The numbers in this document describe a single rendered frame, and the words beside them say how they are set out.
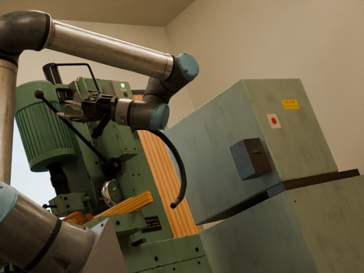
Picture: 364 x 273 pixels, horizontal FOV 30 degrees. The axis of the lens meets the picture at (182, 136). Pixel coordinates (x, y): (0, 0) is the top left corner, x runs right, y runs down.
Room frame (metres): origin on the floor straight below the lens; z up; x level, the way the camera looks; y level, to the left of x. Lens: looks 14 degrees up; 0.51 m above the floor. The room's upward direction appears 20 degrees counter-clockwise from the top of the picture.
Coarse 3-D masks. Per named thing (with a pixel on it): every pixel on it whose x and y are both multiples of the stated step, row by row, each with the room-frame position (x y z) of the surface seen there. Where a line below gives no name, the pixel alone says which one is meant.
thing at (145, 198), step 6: (144, 192) 2.19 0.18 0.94; (150, 192) 2.20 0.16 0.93; (132, 198) 2.23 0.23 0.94; (138, 198) 2.21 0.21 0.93; (144, 198) 2.20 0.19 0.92; (150, 198) 2.20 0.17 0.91; (120, 204) 2.26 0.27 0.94; (126, 204) 2.24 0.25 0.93; (132, 204) 2.23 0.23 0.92; (138, 204) 2.22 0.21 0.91; (144, 204) 2.20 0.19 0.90; (114, 210) 2.28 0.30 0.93; (120, 210) 2.26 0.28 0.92; (126, 210) 2.25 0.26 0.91; (132, 210) 2.24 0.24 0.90
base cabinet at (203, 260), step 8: (176, 264) 2.47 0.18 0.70; (184, 264) 2.50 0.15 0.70; (192, 264) 2.54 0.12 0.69; (200, 264) 2.58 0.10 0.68; (208, 264) 2.62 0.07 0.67; (136, 272) 2.30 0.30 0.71; (144, 272) 2.32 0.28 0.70; (152, 272) 2.36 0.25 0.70; (160, 272) 2.39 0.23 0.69; (168, 272) 2.42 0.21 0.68; (176, 272) 2.46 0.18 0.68; (184, 272) 2.49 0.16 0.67; (192, 272) 2.53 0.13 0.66; (200, 272) 2.57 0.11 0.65; (208, 272) 2.60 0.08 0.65
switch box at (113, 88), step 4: (112, 80) 2.54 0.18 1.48; (108, 84) 2.55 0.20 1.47; (112, 84) 2.54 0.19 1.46; (116, 84) 2.55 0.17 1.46; (124, 84) 2.59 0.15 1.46; (128, 84) 2.61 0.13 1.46; (104, 88) 2.57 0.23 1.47; (108, 88) 2.56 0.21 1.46; (112, 88) 2.55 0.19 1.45; (116, 88) 2.55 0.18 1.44; (120, 88) 2.57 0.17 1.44; (124, 88) 2.59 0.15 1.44; (128, 88) 2.61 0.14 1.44; (104, 92) 2.57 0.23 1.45; (108, 92) 2.56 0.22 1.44; (112, 92) 2.55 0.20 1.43; (116, 92) 2.54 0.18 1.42; (120, 92) 2.56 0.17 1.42; (128, 92) 2.60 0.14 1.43; (120, 96) 2.55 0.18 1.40; (124, 96) 2.57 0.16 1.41; (128, 96) 2.59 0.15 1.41; (132, 96) 2.61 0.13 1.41
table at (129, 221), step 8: (104, 216) 2.13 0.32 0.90; (112, 216) 2.16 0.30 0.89; (120, 216) 2.19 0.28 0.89; (128, 216) 2.22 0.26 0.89; (136, 216) 2.25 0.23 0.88; (88, 224) 2.14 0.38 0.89; (96, 224) 2.12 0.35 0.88; (120, 224) 2.18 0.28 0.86; (128, 224) 2.21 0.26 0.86; (136, 224) 2.24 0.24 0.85; (144, 224) 2.27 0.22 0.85; (120, 232) 2.20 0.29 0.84; (128, 232) 2.26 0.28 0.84
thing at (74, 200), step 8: (80, 192) 2.44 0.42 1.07; (56, 200) 2.37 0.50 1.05; (64, 200) 2.37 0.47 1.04; (72, 200) 2.40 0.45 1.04; (80, 200) 2.43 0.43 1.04; (56, 208) 2.38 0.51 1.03; (64, 208) 2.36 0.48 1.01; (72, 208) 2.39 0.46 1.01; (80, 208) 2.42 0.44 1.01; (88, 208) 2.45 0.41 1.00; (64, 216) 2.42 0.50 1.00
